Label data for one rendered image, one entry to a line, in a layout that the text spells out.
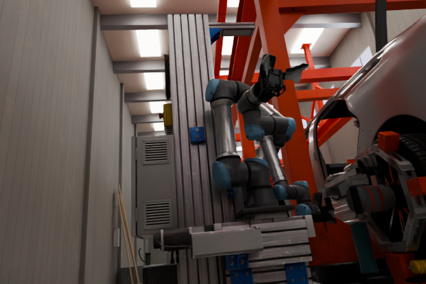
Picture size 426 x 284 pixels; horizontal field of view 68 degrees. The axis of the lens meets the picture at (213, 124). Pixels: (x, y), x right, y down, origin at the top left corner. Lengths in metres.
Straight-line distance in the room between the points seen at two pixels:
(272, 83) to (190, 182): 0.71
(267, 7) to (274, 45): 0.39
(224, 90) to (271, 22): 1.46
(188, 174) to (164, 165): 0.13
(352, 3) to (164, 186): 2.44
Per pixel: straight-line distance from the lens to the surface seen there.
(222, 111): 1.50
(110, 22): 8.82
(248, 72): 3.90
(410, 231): 1.79
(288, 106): 2.50
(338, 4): 3.25
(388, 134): 1.83
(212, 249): 1.25
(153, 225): 1.51
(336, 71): 5.94
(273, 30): 2.85
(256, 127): 1.22
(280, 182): 1.66
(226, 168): 1.39
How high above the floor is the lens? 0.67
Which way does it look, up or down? 22 degrees up
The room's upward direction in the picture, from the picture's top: 6 degrees counter-clockwise
